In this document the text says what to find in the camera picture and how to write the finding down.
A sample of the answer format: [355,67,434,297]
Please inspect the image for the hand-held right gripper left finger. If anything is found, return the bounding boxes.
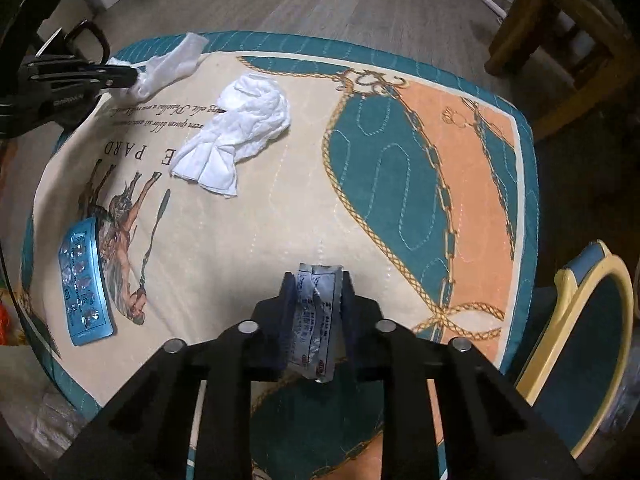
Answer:
[55,271,301,480]

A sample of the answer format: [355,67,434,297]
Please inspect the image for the wooden chair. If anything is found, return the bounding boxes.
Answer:
[483,0,632,142]

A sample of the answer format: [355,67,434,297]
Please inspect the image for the blue bin with cream rim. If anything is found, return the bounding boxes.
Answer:
[514,240,636,461]

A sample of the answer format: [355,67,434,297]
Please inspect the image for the blue blister pack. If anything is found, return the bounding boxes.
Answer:
[57,217,117,347]

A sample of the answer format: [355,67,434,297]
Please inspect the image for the silver sachet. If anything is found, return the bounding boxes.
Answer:
[285,261,344,385]

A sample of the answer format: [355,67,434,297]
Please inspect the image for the large crumpled white tissue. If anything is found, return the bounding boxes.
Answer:
[169,73,292,199]

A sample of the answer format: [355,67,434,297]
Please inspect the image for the printed teal and orange mat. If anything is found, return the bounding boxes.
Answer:
[20,31,542,480]

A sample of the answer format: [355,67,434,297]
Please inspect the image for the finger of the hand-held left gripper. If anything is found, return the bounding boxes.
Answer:
[35,19,139,78]
[21,66,142,93]

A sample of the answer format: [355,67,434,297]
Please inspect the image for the small white tissue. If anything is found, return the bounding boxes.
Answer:
[105,32,209,102]

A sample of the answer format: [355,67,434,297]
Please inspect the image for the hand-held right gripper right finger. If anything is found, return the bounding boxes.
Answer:
[337,270,586,480]

